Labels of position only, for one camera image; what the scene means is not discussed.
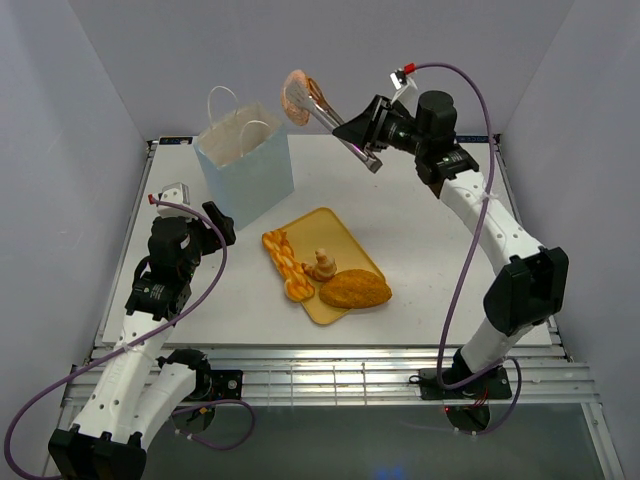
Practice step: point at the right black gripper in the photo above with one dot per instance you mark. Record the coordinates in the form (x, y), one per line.
(366, 129)

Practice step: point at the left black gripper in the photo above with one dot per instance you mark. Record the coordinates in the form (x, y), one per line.
(223, 221)

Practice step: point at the metal food tongs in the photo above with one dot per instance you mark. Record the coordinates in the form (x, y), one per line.
(311, 98)

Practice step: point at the pink sugared donut bread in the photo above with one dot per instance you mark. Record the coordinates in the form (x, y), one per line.
(295, 110)

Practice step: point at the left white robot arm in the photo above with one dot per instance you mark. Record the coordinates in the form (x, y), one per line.
(138, 388)

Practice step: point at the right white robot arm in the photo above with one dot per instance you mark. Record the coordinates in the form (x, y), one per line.
(530, 279)

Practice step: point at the light blue paper bag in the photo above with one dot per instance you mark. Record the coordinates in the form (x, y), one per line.
(245, 159)

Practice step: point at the orange braided bread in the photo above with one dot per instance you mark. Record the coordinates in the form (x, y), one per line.
(297, 286)

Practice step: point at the small croissant bread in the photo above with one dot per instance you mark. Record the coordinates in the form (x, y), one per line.
(324, 269)

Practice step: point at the brown oval crusty bread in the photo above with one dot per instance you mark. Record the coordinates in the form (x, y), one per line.
(355, 289)

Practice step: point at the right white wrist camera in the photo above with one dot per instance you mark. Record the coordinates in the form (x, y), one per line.
(405, 87)

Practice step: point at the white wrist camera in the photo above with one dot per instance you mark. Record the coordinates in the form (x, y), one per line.
(176, 193)
(405, 87)

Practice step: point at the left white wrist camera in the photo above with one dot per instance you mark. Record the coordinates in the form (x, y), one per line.
(176, 193)

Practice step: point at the aluminium table frame rail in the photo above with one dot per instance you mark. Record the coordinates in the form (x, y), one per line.
(380, 376)

